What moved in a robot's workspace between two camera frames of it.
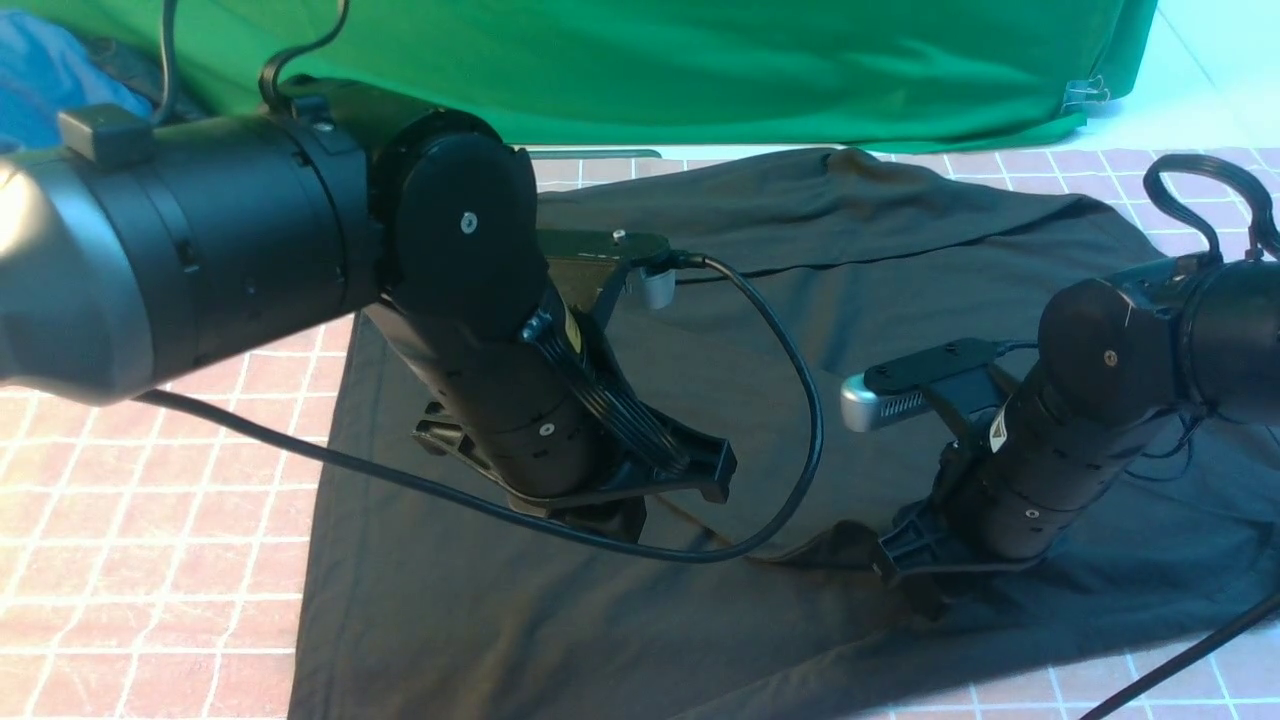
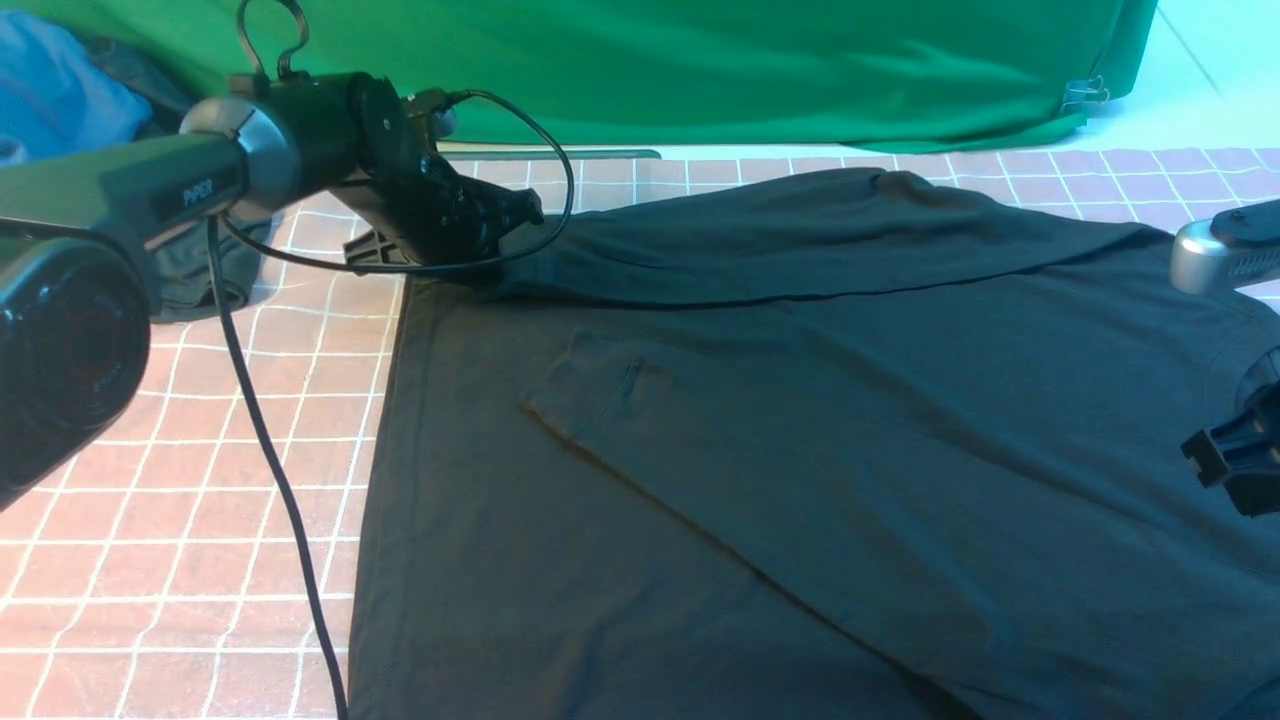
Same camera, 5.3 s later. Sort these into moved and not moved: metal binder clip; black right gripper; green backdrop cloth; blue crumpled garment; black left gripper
Moved: black left gripper; black right gripper
Not moved: metal binder clip; green backdrop cloth; blue crumpled garment
